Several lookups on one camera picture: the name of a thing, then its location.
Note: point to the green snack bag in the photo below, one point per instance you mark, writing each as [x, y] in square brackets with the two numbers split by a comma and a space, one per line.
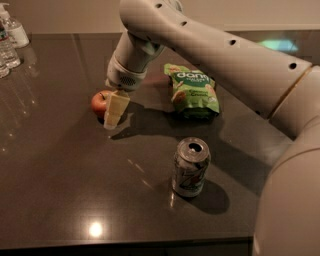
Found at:
[193, 92]

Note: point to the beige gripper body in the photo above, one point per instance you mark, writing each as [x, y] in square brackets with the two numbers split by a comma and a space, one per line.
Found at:
[122, 77]

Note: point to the white hand sanitizer bottle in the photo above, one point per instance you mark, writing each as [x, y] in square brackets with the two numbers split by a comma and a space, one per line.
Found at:
[14, 28]

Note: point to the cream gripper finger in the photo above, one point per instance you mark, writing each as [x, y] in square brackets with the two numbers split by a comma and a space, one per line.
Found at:
[116, 104]

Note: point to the red apple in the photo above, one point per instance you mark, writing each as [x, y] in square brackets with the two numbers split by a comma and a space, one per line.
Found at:
[98, 103]

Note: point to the open silver soda can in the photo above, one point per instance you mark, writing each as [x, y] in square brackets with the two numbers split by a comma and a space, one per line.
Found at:
[191, 160]

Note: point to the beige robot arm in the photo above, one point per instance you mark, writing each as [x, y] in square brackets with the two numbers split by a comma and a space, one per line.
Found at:
[282, 89]

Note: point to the clear plastic water bottle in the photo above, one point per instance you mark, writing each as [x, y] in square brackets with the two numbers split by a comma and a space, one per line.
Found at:
[7, 51]

